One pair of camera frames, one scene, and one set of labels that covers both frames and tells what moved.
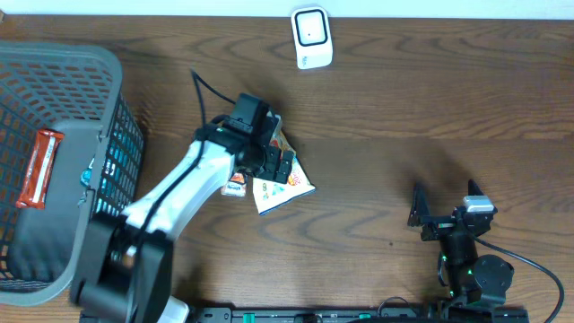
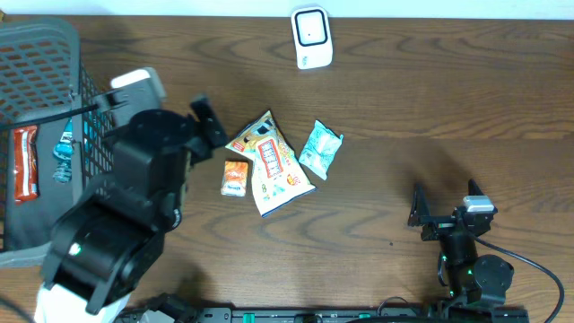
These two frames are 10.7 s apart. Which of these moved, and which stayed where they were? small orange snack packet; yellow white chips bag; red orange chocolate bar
Moved: red orange chocolate bar
Stayed: yellow white chips bag; small orange snack packet
